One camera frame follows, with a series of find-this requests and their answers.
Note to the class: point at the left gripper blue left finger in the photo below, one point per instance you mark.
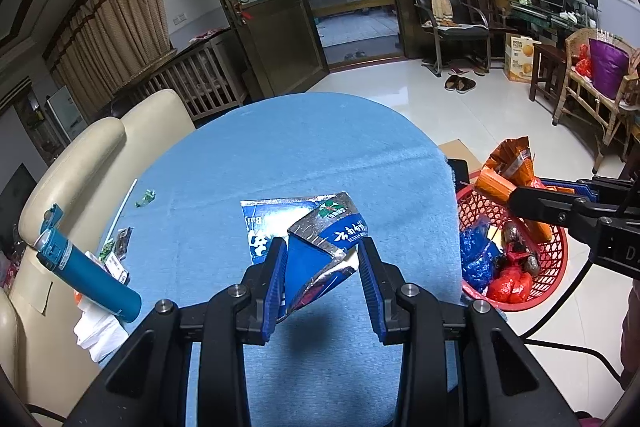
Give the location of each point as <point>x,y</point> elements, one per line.
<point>271,287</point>

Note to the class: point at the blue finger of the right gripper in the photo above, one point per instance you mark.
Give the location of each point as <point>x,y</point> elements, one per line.
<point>568,211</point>
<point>581,189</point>

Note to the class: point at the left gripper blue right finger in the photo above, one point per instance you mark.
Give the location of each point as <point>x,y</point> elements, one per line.
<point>376,290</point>

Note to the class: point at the blue foil wrapper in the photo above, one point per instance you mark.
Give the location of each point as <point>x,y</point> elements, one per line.
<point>322,233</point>

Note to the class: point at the orange snack wrapper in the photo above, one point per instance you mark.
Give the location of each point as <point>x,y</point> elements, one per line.
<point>507,167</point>

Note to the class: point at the black plastic bag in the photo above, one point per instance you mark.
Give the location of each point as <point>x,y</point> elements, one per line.
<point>518,254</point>

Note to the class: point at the blue plastic bag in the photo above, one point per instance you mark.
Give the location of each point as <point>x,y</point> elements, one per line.
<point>479,254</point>

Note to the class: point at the small red plastic bag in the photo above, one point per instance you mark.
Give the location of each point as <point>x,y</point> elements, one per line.
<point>512,285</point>

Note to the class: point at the red plastic basket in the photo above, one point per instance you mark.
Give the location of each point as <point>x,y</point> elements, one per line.
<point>502,261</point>

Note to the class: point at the wicker bench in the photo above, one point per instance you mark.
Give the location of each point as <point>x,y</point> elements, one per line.
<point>613,118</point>

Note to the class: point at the purple bag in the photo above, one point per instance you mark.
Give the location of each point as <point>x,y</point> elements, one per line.
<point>609,66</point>

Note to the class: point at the dark wooden stool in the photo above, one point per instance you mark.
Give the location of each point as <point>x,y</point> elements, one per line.
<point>549,67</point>

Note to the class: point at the flat cardboard on floor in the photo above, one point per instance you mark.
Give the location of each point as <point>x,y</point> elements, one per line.
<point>456,149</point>

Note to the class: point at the blue tablecloth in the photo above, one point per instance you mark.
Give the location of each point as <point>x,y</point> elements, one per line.
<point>320,171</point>

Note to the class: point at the yellow cardboard box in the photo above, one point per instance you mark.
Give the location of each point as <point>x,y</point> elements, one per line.
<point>518,57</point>

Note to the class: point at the small white medicine box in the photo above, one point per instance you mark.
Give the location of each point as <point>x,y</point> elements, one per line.
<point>113,266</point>

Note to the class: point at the pair of slippers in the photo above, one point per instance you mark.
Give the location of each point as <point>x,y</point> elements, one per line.
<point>459,84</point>

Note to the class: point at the dark foil packet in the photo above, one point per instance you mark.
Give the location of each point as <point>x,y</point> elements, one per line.
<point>121,243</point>

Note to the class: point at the green candy wrapper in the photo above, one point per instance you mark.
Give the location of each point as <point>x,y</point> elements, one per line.
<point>145,199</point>

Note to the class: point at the white tissue stack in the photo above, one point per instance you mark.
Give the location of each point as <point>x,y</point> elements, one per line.
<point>98,331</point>

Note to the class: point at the teal water bottle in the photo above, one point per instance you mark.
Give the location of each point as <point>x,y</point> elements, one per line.
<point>59,255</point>

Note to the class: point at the black metal chair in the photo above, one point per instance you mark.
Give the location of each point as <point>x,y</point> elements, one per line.
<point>457,24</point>

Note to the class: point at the striped scarf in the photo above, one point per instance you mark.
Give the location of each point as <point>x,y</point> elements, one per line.
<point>443,13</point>

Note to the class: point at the cream leather sofa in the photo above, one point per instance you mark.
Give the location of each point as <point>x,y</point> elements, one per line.
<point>39,353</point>

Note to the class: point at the wooden radiator cover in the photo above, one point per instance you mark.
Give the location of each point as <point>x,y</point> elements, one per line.
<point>207,76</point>

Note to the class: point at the black television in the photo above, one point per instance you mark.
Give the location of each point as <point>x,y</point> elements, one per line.
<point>12,200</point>

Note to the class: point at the white air conditioner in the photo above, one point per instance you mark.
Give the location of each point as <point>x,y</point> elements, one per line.
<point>66,114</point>

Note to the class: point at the beige striped curtain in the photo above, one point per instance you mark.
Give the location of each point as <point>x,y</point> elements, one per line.
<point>101,45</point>

